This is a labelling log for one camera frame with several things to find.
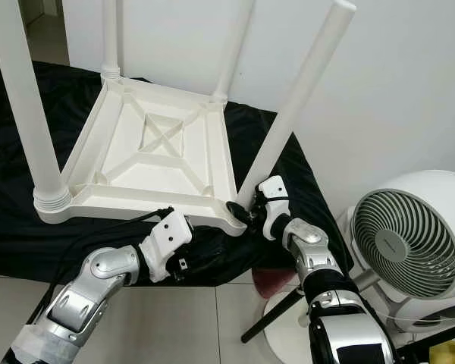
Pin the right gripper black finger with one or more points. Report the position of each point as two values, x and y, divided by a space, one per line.
236 208

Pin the white plastic table top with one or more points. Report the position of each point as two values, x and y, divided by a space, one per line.
152 178

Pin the white plastic table leg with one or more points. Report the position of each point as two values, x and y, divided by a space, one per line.
23 98
235 53
303 91
111 34

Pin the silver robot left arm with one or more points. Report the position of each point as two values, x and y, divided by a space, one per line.
91 292

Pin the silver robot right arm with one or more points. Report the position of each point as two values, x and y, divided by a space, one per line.
307 246

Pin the black tablecloth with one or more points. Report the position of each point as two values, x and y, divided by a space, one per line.
7 243

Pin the black metal stand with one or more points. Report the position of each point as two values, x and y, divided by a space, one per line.
432 341

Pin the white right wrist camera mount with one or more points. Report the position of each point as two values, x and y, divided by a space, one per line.
273 189

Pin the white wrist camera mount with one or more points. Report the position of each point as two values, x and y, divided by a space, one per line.
171 235
273 189

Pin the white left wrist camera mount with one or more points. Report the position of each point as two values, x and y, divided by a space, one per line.
171 235

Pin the white pedestal fan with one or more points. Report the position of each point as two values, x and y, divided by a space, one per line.
402 235

